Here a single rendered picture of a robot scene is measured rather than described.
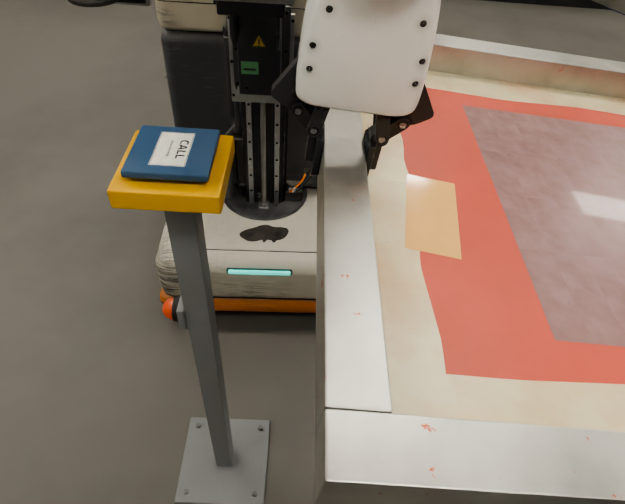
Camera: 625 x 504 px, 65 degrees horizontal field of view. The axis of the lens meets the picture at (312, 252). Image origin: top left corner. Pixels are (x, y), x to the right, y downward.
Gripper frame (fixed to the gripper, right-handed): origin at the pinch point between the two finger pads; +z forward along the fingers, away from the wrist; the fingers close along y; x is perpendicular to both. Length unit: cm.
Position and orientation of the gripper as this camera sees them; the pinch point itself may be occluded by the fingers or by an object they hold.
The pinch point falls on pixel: (341, 152)
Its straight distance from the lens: 45.7
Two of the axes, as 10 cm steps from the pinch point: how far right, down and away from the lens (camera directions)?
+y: -9.9, -1.1, -0.9
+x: -0.2, 7.2, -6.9
